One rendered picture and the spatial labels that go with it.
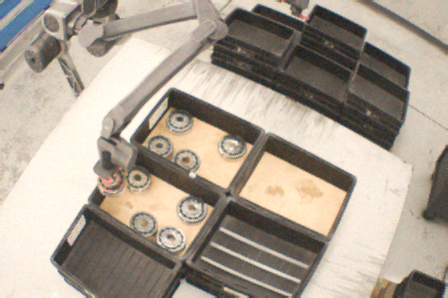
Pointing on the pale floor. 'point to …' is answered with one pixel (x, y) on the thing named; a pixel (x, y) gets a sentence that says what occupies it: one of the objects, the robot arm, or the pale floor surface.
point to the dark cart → (437, 206)
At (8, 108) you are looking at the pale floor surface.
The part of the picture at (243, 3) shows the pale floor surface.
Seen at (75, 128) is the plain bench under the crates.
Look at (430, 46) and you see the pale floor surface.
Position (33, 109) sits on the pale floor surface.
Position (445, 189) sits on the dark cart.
